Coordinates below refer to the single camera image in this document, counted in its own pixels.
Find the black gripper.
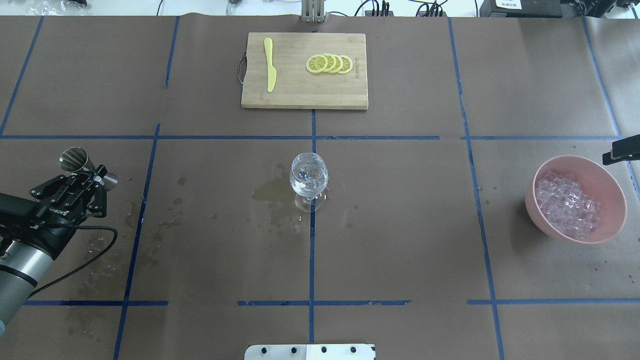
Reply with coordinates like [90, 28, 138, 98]
[1, 165, 108, 258]

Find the steel double jigger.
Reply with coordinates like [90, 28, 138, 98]
[59, 146, 118, 192]

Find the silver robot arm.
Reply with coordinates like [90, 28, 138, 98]
[0, 165, 118, 332]

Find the pile of clear ice cubes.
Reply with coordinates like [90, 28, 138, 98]
[534, 171, 601, 240]

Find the clear wine glass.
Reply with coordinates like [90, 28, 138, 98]
[289, 152, 329, 214]

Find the pink bowl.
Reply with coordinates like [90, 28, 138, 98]
[524, 155, 627, 245]

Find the black box on desk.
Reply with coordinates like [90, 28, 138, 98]
[478, 0, 563, 19]

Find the yellow plastic knife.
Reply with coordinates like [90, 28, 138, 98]
[263, 38, 278, 92]

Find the bamboo cutting board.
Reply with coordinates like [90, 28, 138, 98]
[241, 32, 370, 110]

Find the lemon slice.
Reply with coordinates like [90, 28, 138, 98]
[322, 54, 337, 73]
[336, 55, 354, 75]
[327, 54, 343, 74]
[305, 54, 329, 74]

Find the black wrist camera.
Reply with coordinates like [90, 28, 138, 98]
[0, 193, 39, 223]

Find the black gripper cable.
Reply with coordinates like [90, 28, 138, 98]
[27, 224, 119, 298]

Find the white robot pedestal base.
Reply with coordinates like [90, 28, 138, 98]
[244, 343, 377, 360]

